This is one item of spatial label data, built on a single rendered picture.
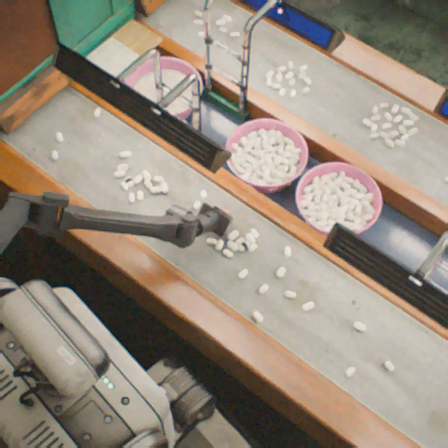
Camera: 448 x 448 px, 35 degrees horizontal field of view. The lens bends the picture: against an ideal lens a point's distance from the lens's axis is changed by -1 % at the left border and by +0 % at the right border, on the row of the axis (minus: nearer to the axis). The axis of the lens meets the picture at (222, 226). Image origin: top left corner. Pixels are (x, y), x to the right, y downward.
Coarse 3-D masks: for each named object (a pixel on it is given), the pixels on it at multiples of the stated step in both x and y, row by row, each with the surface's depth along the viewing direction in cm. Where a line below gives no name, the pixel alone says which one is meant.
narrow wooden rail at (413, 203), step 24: (144, 24) 256; (168, 48) 250; (216, 72) 244; (264, 96) 239; (288, 120) 234; (312, 144) 233; (336, 144) 230; (360, 168) 225; (384, 168) 225; (384, 192) 225; (408, 192) 221; (408, 216) 226; (432, 216) 218
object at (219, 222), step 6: (204, 204) 210; (204, 210) 210; (210, 210) 209; (216, 210) 208; (210, 216) 204; (216, 216) 207; (222, 216) 208; (216, 222) 206; (222, 222) 208; (228, 222) 207; (210, 228) 204; (216, 228) 209; (222, 228) 208; (222, 234) 209
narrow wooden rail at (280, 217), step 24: (96, 96) 239; (120, 120) 236; (168, 144) 229; (192, 168) 227; (240, 192) 220; (264, 216) 218; (288, 216) 216; (312, 240) 212; (336, 264) 209; (408, 312) 202
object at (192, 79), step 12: (144, 60) 200; (156, 60) 206; (132, 72) 198; (156, 72) 210; (156, 84) 215; (180, 84) 195; (192, 84) 202; (156, 96) 221; (168, 96) 193; (180, 96) 213; (192, 96) 207; (192, 108) 212
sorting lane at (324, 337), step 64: (64, 128) 235; (128, 128) 235; (128, 192) 223; (192, 192) 223; (192, 256) 212; (256, 256) 212; (320, 256) 212; (320, 320) 202; (384, 320) 202; (384, 384) 193
